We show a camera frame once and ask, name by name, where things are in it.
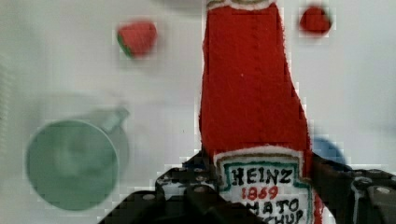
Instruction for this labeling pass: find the plush strawberry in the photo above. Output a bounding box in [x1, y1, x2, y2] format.
[117, 21, 157, 58]

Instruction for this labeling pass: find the blue cup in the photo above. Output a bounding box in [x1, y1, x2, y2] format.
[312, 137, 347, 165]

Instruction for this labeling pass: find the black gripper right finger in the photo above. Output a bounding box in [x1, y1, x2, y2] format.
[311, 154, 396, 224]

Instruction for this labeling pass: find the green cup with handle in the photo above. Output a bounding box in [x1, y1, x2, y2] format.
[26, 106, 129, 211]

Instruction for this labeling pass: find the small red plush fruit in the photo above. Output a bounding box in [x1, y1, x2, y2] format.
[299, 6, 332, 35]

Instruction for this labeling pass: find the red plush ketchup bottle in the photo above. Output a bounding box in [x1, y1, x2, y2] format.
[199, 0, 323, 224]

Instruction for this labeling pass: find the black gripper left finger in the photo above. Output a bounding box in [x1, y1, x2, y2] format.
[98, 150, 267, 224]

